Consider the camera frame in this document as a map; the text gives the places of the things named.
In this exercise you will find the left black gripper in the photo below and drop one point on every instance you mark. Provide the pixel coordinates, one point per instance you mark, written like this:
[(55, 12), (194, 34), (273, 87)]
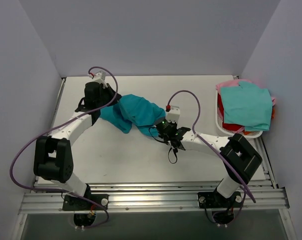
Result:
[(113, 95)]

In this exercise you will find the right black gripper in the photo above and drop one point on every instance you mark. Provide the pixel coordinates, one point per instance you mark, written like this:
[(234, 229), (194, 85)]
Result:
[(160, 124)]

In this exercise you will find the teal t-shirt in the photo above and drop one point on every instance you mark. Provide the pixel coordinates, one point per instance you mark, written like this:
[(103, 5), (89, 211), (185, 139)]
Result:
[(132, 110)]

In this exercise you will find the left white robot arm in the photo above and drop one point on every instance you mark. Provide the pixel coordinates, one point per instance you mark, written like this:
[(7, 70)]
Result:
[(53, 160)]

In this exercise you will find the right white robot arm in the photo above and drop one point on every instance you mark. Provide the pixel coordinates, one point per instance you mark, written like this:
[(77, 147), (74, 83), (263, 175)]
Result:
[(239, 157)]

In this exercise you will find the red t-shirt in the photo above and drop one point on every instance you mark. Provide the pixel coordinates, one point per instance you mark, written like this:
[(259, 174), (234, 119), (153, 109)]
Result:
[(228, 126)]

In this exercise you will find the pink t-shirt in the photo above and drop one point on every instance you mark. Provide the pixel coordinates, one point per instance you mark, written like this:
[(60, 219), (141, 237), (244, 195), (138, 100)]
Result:
[(228, 83)]

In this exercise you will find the light turquoise t-shirt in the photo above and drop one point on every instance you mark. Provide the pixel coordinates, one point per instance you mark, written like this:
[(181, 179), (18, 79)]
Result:
[(252, 119)]

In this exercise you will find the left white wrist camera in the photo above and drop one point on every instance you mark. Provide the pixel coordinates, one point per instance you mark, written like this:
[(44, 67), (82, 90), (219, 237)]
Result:
[(99, 77)]

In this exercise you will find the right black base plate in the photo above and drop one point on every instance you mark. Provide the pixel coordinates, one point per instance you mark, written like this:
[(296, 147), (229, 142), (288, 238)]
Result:
[(214, 200)]

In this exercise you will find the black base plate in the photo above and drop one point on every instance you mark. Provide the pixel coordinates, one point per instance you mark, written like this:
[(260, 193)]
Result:
[(72, 203), (214, 200)]

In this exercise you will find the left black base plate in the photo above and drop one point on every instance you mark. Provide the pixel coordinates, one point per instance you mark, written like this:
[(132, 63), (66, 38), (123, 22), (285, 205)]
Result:
[(72, 203)]

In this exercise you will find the aluminium rail frame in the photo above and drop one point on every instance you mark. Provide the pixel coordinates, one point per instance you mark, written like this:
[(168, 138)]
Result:
[(138, 173)]

